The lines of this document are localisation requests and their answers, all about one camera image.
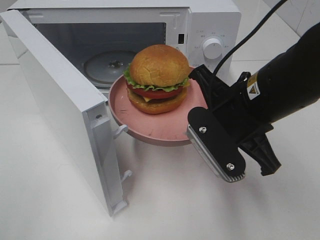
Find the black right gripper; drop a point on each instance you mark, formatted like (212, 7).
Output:
(227, 105)

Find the upper white dial knob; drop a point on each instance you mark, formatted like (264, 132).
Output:
(212, 48)

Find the burger with lettuce and tomato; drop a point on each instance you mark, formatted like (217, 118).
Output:
(157, 79)

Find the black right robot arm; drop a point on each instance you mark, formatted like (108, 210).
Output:
(288, 83)

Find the glass microwave turntable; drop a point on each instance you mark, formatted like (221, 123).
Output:
(105, 68)

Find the white microwave door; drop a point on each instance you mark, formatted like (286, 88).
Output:
(72, 106)

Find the pink round plate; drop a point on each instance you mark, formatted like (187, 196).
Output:
(166, 129)

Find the white microwave oven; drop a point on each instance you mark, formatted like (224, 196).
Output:
(81, 29)

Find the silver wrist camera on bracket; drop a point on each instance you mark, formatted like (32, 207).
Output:
(215, 145)

